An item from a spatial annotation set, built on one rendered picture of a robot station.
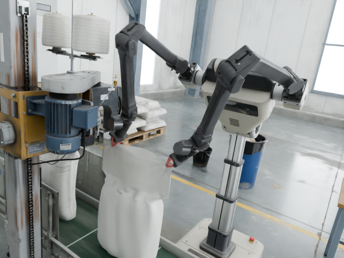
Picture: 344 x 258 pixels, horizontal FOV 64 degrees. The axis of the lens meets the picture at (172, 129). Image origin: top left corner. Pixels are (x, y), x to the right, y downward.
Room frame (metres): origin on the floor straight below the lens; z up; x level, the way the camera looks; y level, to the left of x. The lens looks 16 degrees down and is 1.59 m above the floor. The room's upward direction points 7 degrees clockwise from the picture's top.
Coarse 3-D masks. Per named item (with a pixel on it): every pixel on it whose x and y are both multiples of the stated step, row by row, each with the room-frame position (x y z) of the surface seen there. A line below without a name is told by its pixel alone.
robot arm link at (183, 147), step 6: (192, 138) 1.22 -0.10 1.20; (174, 144) 1.17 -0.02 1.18; (180, 144) 1.15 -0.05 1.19; (186, 144) 1.14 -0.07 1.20; (192, 144) 1.17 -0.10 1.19; (204, 144) 1.16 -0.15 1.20; (174, 150) 1.16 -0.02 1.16; (180, 150) 1.14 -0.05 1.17; (186, 150) 1.15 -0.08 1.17; (198, 150) 1.17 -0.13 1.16
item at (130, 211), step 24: (120, 144) 1.44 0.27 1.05; (120, 168) 1.42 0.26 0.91; (144, 168) 1.31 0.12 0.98; (168, 168) 1.27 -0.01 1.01; (120, 192) 1.34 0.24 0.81; (144, 192) 1.30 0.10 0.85; (168, 192) 1.27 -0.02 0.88; (120, 216) 1.30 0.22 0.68; (144, 216) 1.25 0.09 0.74; (120, 240) 1.30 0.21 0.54; (144, 240) 1.24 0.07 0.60
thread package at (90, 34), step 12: (84, 24) 1.23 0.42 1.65; (96, 24) 1.24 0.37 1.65; (108, 24) 1.30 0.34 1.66; (72, 36) 1.27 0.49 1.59; (84, 36) 1.23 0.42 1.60; (96, 36) 1.24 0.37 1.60; (108, 36) 1.30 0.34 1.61; (72, 48) 1.27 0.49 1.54; (84, 48) 1.23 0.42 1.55; (96, 48) 1.25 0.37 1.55; (108, 48) 1.31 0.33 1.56
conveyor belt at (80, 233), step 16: (80, 208) 1.78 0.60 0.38; (64, 224) 1.58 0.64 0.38; (80, 224) 1.60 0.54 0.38; (96, 224) 1.62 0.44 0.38; (64, 240) 1.43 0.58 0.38; (80, 240) 1.45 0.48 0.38; (96, 240) 1.46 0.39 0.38; (80, 256) 1.31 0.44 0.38; (96, 256) 1.33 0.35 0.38; (112, 256) 1.34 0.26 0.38; (160, 256) 1.39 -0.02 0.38; (176, 256) 1.40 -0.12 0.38
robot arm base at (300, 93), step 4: (304, 80) 1.34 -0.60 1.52; (304, 84) 1.29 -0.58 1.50; (300, 88) 1.28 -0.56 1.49; (304, 88) 1.31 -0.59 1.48; (284, 92) 1.33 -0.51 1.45; (296, 92) 1.28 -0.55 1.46; (300, 92) 1.28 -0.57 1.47; (284, 96) 1.33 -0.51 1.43; (288, 96) 1.31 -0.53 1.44; (292, 96) 1.31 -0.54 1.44; (296, 96) 1.30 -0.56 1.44; (300, 96) 1.29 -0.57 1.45; (288, 100) 1.31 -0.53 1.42; (292, 100) 1.30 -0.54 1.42; (296, 100) 1.29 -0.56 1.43; (300, 100) 1.28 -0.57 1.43
